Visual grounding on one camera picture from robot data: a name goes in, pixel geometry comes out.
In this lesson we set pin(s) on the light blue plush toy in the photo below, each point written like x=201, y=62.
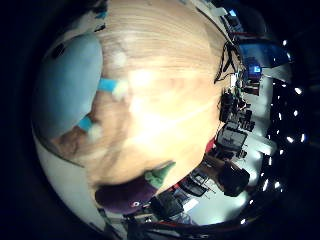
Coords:
x=68, y=86

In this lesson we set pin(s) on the black office chair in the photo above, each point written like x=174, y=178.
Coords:
x=234, y=179

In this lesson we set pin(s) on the lit blue screen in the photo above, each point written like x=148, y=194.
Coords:
x=256, y=69

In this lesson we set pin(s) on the purple eggplant plush toy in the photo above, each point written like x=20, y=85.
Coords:
x=130, y=195

